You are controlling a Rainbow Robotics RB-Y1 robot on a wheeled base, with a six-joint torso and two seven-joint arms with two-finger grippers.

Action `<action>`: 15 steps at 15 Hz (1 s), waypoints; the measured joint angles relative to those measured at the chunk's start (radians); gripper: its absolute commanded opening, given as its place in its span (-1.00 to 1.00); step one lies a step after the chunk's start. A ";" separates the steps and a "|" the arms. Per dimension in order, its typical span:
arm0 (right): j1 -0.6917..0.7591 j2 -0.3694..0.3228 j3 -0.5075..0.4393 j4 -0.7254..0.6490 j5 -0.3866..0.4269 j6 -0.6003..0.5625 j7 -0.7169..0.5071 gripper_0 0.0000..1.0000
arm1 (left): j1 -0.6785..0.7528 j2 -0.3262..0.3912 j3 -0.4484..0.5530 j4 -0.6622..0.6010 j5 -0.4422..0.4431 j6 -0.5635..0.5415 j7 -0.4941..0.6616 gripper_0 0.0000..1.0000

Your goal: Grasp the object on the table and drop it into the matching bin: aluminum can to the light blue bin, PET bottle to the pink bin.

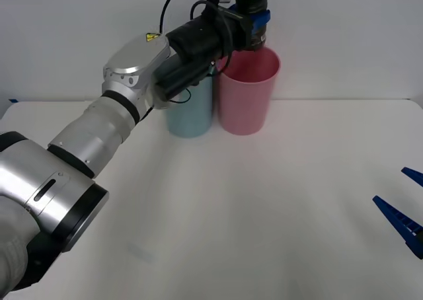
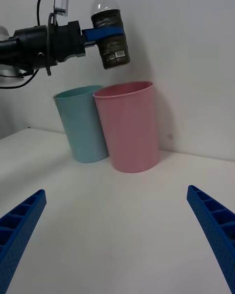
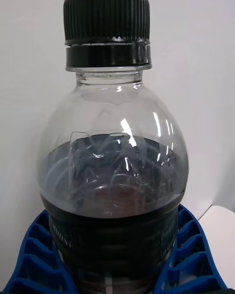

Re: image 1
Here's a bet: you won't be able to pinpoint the pink waste bin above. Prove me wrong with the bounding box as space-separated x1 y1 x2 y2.
216 46 282 137

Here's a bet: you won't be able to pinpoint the pale blue waste bin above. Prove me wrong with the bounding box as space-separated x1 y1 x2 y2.
164 57 213 139

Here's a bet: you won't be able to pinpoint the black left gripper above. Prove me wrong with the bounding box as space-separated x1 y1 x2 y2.
214 3 272 55

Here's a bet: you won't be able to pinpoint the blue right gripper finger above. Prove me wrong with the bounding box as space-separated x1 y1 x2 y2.
401 167 423 187
372 195 423 260

